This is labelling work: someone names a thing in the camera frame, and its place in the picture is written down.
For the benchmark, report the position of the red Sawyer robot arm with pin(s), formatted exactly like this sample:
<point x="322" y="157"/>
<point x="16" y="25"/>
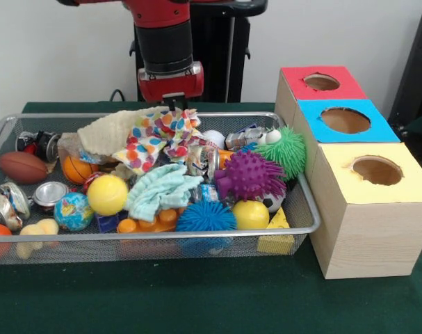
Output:
<point x="162" y="31"/>

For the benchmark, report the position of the shallow clear mesh bin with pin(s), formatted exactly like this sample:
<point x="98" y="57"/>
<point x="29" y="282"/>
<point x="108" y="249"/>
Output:
<point x="162" y="248"/>

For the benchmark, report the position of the silver toy robot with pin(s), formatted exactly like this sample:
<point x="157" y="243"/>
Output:
<point x="243" y="137"/>

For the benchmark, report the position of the crushed silver drink can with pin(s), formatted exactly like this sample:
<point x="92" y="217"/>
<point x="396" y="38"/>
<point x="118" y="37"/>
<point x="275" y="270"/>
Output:
<point x="210" y="160"/>

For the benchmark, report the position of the green spiky ball with eyes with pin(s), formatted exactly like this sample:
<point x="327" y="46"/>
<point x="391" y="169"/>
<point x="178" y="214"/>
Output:
<point x="287" y="153"/>

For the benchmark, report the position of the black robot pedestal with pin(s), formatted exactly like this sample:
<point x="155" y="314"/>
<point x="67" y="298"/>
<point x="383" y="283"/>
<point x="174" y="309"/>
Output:
<point x="224" y="52"/>

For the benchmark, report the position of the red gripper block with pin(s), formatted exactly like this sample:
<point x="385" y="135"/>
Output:
<point x="169" y="85"/>

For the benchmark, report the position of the yellow ball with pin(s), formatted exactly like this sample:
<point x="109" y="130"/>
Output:
<point x="107" y="194"/>

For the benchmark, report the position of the purple spiky toy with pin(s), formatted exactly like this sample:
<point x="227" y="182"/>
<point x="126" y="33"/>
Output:
<point x="249" y="177"/>

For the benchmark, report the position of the blue spiky ball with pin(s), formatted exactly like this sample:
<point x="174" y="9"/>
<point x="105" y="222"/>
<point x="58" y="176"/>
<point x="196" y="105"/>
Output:
<point x="206" y="216"/>

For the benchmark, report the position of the colourful patterned cloth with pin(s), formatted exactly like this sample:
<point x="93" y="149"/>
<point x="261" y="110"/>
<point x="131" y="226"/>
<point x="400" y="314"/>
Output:
<point x="155" y="139"/>

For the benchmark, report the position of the black chair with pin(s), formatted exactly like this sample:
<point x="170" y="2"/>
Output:
<point x="415" y="69"/>

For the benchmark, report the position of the light blue cloth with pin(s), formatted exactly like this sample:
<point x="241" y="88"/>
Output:
<point x="158" y="191"/>

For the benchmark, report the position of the wooden box with three holes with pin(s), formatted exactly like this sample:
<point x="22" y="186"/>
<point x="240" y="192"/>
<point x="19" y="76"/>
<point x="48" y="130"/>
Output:
<point x="367" y="236"/>

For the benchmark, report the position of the cream white cloth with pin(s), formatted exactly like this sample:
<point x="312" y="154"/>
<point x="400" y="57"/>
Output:
<point x="106" y="132"/>

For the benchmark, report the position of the pale yellow plush toy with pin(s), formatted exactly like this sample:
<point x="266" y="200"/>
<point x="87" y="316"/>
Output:
<point x="40" y="228"/>

